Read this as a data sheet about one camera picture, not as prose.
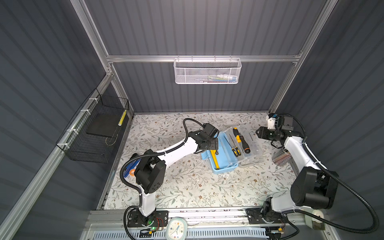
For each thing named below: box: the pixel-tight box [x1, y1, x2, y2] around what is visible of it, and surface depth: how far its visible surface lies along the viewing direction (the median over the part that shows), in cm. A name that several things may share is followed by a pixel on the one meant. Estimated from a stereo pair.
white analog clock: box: [165, 216, 188, 240], surface depth 70 cm
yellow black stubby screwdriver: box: [233, 127, 242, 143], surface depth 94 cm
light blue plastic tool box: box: [201, 124, 263, 174], surface depth 93 cm
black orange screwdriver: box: [240, 135, 251, 154], surface depth 88 cm
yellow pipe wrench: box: [210, 149, 220, 170], surface depth 98 cm
